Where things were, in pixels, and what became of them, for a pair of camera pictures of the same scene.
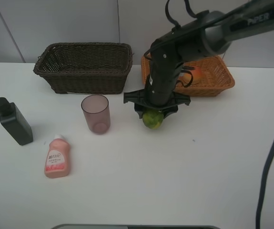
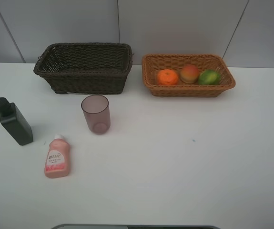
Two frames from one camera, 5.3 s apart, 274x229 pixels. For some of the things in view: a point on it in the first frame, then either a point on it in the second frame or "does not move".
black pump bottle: [11, 118] does not move
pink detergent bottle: [57, 157] does not move
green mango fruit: [153, 119] → [209, 77]
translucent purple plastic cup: [96, 109] does not move
